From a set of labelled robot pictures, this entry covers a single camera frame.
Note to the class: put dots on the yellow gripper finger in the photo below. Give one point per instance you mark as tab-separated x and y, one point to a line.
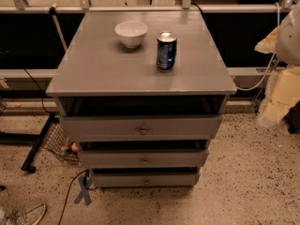
269	43
282	92

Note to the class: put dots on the grey drawer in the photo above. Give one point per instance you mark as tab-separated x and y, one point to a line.
141	128
139	180
142	159

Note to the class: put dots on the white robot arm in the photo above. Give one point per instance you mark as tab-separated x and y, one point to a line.
288	44

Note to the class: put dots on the grey top drawer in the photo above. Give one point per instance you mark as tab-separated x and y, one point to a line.
141	128

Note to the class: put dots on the grey drawer cabinet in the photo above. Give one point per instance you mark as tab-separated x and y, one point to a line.
100	77

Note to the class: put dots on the grey bottom drawer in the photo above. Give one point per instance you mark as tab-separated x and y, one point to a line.
139	180

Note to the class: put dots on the blue soda can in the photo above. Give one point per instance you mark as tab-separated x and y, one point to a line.
166	50

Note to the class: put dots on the white bowl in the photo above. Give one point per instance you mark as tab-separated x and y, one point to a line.
131	33

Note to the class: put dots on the wooden stick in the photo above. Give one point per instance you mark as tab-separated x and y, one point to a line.
57	25

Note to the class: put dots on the blue tape cross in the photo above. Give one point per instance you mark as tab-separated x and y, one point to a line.
85	184

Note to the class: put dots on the black metal stand leg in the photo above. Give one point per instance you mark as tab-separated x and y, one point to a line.
28	166

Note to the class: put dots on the white mesh sneaker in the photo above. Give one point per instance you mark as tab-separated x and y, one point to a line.
28	216

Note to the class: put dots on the wire mesh basket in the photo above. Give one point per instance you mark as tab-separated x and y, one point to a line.
58	144

